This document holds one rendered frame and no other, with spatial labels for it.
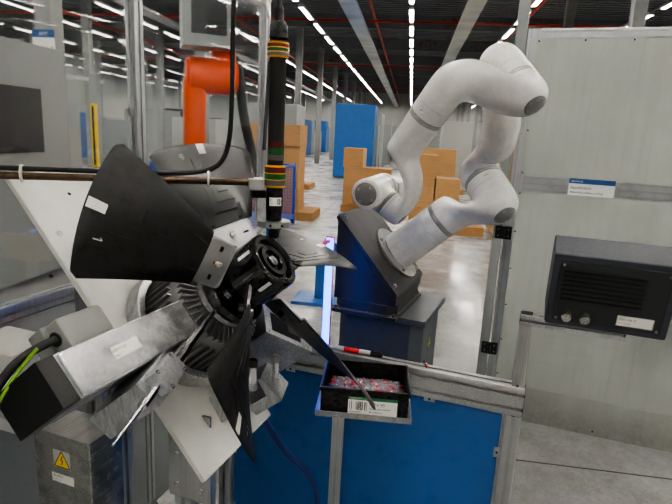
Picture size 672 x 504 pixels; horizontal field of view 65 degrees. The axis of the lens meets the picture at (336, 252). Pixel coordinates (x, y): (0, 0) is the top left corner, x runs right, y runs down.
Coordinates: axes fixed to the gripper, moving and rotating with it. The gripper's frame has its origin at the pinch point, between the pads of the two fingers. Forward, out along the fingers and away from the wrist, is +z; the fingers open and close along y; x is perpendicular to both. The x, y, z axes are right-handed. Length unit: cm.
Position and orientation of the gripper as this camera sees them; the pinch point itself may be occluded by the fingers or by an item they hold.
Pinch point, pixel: (400, 181)
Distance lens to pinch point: 171.3
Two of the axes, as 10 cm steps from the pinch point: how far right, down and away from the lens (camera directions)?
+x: 1.0, -9.5, -2.9
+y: 9.1, 2.0, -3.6
